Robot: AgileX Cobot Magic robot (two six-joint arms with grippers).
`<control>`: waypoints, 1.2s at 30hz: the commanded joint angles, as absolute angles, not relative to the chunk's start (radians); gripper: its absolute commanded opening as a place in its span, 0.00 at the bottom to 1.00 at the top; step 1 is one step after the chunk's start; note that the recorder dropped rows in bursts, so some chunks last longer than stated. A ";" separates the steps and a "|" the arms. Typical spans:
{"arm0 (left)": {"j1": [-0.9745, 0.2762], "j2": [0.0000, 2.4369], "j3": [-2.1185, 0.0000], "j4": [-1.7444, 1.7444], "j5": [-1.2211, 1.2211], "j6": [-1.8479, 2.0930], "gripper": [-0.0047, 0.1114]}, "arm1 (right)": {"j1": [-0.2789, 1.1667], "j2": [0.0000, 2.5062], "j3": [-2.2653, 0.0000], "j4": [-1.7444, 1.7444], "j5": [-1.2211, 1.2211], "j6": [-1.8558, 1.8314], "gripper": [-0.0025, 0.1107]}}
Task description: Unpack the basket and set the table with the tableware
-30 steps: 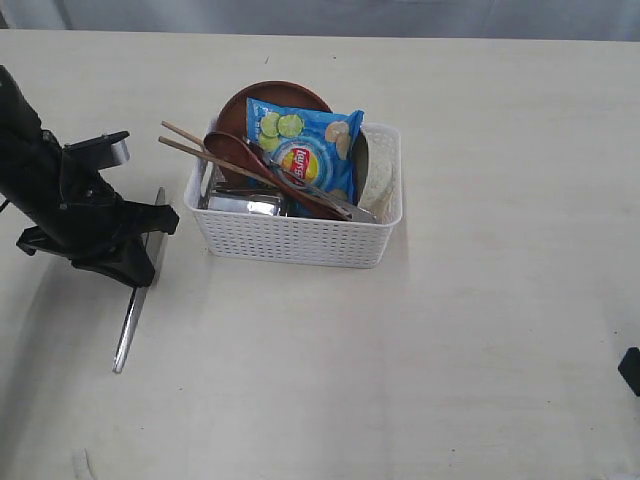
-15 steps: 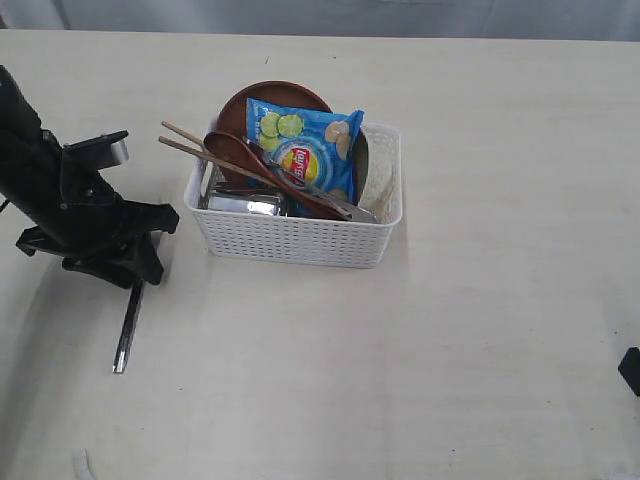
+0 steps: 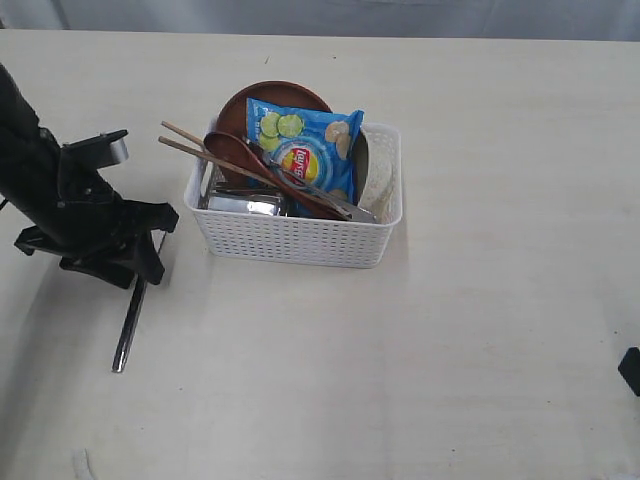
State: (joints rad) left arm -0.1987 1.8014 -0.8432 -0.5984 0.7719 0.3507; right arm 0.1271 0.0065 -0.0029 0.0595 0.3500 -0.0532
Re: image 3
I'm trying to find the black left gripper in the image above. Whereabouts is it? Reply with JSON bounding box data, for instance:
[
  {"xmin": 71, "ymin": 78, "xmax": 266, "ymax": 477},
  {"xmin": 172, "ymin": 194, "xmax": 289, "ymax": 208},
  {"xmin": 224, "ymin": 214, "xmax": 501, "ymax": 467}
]
[{"xmin": 13, "ymin": 164, "xmax": 179, "ymax": 289}]

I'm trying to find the silver table knife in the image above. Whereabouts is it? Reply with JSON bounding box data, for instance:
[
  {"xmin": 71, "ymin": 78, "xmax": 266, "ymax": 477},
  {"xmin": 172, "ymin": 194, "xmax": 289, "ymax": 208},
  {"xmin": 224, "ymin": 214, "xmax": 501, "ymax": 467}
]
[{"xmin": 111, "ymin": 230, "xmax": 167, "ymax": 374}]

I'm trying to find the silver fork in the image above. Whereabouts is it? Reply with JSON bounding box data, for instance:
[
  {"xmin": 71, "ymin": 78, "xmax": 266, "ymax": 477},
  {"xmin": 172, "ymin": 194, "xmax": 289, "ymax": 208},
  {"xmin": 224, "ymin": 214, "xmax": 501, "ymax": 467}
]
[{"xmin": 259, "ymin": 150, "xmax": 378, "ymax": 224}]

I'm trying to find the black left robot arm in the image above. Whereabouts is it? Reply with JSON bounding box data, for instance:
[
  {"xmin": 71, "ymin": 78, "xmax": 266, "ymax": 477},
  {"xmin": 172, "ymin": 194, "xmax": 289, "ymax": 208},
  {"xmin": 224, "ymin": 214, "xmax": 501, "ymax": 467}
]
[{"xmin": 1, "ymin": 70, "xmax": 179, "ymax": 289}]

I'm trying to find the lower wooden chopstick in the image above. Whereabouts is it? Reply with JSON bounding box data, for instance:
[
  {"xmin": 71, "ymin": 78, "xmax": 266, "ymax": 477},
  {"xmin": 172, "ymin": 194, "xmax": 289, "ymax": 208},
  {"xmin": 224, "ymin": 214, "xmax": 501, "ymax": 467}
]
[{"xmin": 158, "ymin": 135, "xmax": 286, "ymax": 190}]

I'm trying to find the wooden chopstick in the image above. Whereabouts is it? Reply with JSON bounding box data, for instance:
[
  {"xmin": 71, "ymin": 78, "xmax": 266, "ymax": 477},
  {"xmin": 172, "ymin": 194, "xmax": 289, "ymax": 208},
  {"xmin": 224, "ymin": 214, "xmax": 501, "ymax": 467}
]
[
  {"xmin": 158, "ymin": 135, "xmax": 286, "ymax": 190},
  {"xmin": 161, "ymin": 121, "xmax": 205, "ymax": 148}
]

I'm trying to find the white perforated plastic basket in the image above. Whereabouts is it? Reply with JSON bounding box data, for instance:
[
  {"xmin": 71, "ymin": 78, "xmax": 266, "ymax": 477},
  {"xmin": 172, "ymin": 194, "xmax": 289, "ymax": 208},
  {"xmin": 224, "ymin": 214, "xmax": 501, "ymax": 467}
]
[{"xmin": 184, "ymin": 123, "xmax": 403, "ymax": 268}]

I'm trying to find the upper wooden chopstick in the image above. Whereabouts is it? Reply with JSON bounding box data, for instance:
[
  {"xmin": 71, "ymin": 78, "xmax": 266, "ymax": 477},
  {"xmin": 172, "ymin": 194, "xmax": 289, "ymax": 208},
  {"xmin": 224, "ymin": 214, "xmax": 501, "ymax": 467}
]
[{"xmin": 161, "ymin": 121, "xmax": 205, "ymax": 148}]

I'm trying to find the dark brown wooden spoon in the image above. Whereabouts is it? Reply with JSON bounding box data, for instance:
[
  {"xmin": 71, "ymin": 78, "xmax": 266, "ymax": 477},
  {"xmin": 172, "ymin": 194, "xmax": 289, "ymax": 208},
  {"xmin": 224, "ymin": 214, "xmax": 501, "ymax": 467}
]
[{"xmin": 204, "ymin": 131, "xmax": 347, "ymax": 221}]

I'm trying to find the brown round plate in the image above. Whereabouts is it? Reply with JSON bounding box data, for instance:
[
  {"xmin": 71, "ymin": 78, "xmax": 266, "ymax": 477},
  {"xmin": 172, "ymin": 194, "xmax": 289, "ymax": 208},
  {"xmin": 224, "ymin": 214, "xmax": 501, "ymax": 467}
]
[{"xmin": 215, "ymin": 80, "xmax": 332, "ymax": 138}]

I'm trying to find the blue Lays chips bag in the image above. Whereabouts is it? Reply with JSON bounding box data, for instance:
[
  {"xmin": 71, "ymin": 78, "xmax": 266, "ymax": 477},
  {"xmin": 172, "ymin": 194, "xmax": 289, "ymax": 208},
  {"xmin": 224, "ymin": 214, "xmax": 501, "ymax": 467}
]
[{"xmin": 246, "ymin": 98, "xmax": 364, "ymax": 202}]

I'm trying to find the speckled white ceramic bowl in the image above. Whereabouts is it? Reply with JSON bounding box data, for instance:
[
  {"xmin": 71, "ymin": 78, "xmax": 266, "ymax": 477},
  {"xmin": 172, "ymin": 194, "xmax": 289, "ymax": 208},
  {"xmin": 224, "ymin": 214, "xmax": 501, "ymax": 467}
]
[{"xmin": 352, "ymin": 130, "xmax": 394, "ymax": 223}]

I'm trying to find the black object at right edge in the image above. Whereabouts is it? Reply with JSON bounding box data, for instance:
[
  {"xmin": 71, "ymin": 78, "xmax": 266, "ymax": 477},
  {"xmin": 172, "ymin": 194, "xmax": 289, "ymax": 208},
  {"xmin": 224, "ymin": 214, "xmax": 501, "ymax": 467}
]
[{"xmin": 618, "ymin": 347, "xmax": 640, "ymax": 397}]

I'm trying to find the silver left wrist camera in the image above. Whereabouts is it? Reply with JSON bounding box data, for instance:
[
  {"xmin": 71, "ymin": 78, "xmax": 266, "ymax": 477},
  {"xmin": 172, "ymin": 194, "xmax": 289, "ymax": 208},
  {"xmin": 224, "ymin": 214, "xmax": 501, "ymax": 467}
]
[{"xmin": 58, "ymin": 129, "xmax": 131, "ymax": 174}]

